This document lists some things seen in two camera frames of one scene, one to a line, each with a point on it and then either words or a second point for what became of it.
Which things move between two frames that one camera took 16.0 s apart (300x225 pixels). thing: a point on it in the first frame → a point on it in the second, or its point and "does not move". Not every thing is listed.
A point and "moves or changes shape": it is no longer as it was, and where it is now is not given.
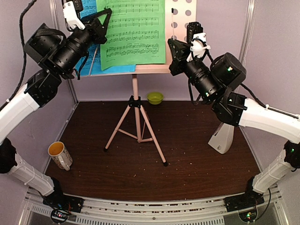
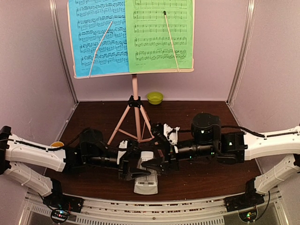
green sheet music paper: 135,32 moves or changes shape
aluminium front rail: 34,212 does not move
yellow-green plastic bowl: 155,98 does not move
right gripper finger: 175,48 → 160,165
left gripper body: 95,37 → 123,168
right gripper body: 176,68 → 170,155
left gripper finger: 107,11 → 134,173
